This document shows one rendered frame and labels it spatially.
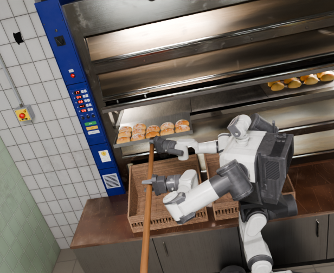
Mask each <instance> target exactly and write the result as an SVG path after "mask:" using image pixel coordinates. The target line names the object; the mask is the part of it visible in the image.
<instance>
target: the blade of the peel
mask: <svg viewBox="0 0 334 273"><path fill-rule="evenodd" d="M179 120H187V121H188V122H189V128H190V130H189V131H184V132H178V133H176V132H175V133H173V134H167V135H162V136H161V135H160V136H159V137H161V138H163V139H167V138H173V137H178V136H183V135H188V134H193V131H192V125H191V119H190V113H189V111H188V112H182V113H177V114H171V115H166V116H160V117H157V118H152V119H146V120H140V121H135V122H130V123H124V124H121V125H120V127H119V130H120V128H121V127H123V126H130V127H131V128H132V131H133V126H134V125H135V124H137V123H143V124H144V125H145V126H146V130H147V128H148V127H149V126H151V125H156V126H158V127H159V128H160V127H161V125H162V124H164V123H166V122H171V123H173V124H174V126H175V124H176V122H177V121H179ZM175 129H176V127H175V128H174V131H175ZM119 130H118V133H117V136H116V138H115V141H114V144H113V146H114V148H118V147H124V146H130V145H135V144H141V143H145V142H148V141H149V140H150V138H146V134H147V132H146V133H145V134H144V135H145V139H141V140H136V141H130V142H125V143H120V144H117V139H118V134H119ZM146 130H145V131H146ZM161 131H162V130H161V129H160V131H159V134H160V132H161ZM132 136H133V135H132V132H131V137H130V139H131V138H132Z"/></svg>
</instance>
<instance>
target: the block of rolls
mask: <svg viewBox="0 0 334 273"><path fill-rule="evenodd" d="M316 74H317V77H318V78H320V79H321V81H332V80H334V75H333V74H332V73H330V72H329V71H326V72H322V73H316ZM300 80H301V81H304V83H305V84H306V85H313V84H316V83H317V82H318V79H317V78H316V77H314V76H313V75H312V74H311V75H305V76H300ZM284 83H285V84H288V88H298V87H300V86H301V82H300V81H298V80H297V78H296V77H294V78H290V79H284ZM267 84H268V86H269V87H271V90H272V91H278V90H282V89H283V88H284V85H283V84H282V83H280V80H279V81H273V82H268V83H267Z"/></svg>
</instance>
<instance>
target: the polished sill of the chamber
mask: <svg viewBox="0 0 334 273"><path fill-rule="evenodd" d="M329 95H334V86H333V87H327V88H322V89H316V90H310V91H306V92H301V93H295V94H289V95H283V96H277V97H272V98H268V99H262V100H256V101H251V102H245V103H239V104H235V105H229V106H223V107H217V108H212V109H206V110H201V111H196V112H191V113H190V119H191V120H196V119H202V118H208V117H211V116H217V115H224V114H229V113H235V112H241V111H247V110H251V109H257V108H262V107H268V106H274V105H280V104H284V103H290V102H296V101H301V100H308V99H314V98H319V97H323V96H329ZM119 127H120V126H115V129H114V131H115V133H116V134H117V133H118V130H119Z"/></svg>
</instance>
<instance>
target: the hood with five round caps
mask: <svg viewBox="0 0 334 273"><path fill-rule="evenodd" d="M244 1H249V0H85V1H81V2H76V3H73V7H74V10H75V13H76V16H77V18H78V21H79V24H80V28H81V31H82V34H83V36H84V37H85V36H89V35H94V34H99V33H104V32H107V31H112V30H117V29H121V28H126V27H131V26H134V25H139V24H144V23H149V22H153V21H158V20H163V19H166V18H171V17H176V16H180V15H185V14H190V13H193V12H198V11H203V10H208V9H212V8H217V7H222V6H225V5H230V4H235V3H240V2H244Z"/></svg>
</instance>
